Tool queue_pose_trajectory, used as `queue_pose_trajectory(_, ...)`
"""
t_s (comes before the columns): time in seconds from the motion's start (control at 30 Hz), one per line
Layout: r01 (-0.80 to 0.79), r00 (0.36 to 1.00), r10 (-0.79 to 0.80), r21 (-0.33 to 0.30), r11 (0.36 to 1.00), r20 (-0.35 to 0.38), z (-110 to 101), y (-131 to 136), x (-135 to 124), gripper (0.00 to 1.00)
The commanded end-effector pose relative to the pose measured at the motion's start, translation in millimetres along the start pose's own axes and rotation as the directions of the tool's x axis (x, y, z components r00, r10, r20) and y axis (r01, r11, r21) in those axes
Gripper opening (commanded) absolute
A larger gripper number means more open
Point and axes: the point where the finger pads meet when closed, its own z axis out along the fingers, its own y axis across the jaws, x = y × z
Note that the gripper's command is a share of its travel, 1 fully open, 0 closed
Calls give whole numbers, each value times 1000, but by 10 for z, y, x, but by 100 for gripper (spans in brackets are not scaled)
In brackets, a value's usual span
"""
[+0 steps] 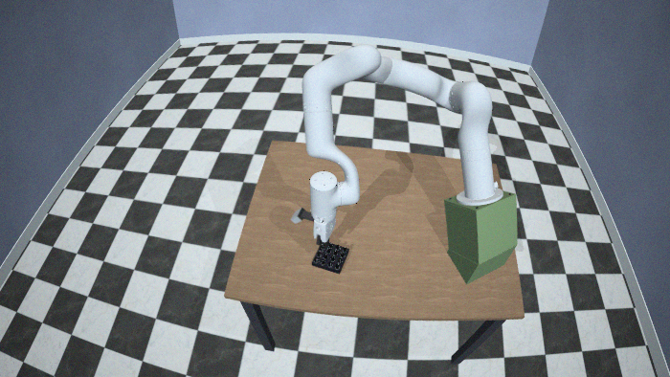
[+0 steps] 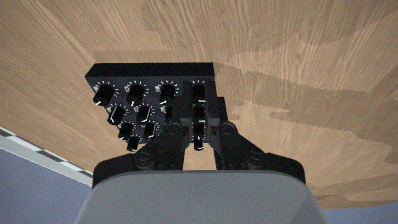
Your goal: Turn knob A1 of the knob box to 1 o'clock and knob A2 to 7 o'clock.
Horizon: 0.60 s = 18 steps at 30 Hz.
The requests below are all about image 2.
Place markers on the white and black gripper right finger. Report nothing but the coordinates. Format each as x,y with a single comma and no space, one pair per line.
234,152

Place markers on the black knob box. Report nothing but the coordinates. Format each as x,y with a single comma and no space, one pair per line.
139,97

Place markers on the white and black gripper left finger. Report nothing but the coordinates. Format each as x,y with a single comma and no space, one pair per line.
161,153

